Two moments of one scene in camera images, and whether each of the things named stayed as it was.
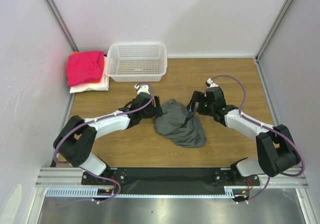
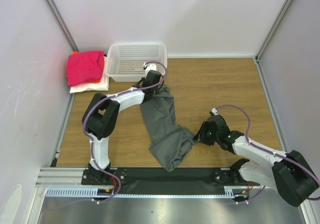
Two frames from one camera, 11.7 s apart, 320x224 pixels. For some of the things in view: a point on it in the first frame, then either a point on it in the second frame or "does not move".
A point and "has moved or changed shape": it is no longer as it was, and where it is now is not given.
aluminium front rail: (47, 177) does not move
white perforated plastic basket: (136, 62) does not move
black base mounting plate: (170, 180) does not move
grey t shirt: (183, 127) has moved or changed shape
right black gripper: (198, 102) → (203, 132)
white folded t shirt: (102, 85) does not move
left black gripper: (155, 111) → (156, 87)
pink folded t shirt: (85, 67) does not move
